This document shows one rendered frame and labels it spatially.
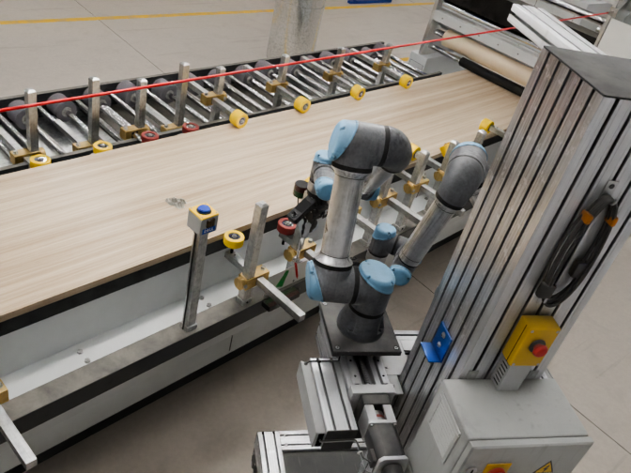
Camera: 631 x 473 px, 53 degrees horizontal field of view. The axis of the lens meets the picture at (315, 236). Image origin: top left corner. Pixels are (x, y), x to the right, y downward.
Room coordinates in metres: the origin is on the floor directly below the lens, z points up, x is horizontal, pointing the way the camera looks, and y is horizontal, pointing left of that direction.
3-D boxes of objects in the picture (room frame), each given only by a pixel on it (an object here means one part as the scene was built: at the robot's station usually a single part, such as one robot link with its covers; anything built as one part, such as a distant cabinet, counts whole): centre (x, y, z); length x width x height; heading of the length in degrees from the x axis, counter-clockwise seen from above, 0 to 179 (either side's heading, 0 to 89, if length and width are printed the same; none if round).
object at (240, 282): (1.86, 0.20, 0.81); 0.14 x 0.06 x 0.05; 144
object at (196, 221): (1.64, 0.36, 1.18); 0.07 x 0.07 x 0.08; 54
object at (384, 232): (1.88, -0.24, 1.13); 0.09 x 0.08 x 0.11; 81
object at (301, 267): (2.01, 0.06, 0.75); 0.26 x 0.01 x 0.10; 144
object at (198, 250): (1.64, 0.36, 0.93); 0.05 x 0.05 x 0.45; 54
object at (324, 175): (1.85, 0.00, 1.31); 0.11 x 0.11 x 0.08; 14
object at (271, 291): (1.85, 0.14, 0.81); 0.44 x 0.03 x 0.04; 54
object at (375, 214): (2.45, -0.24, 0.93); 0.04 x 0.04 x 0.48; 54
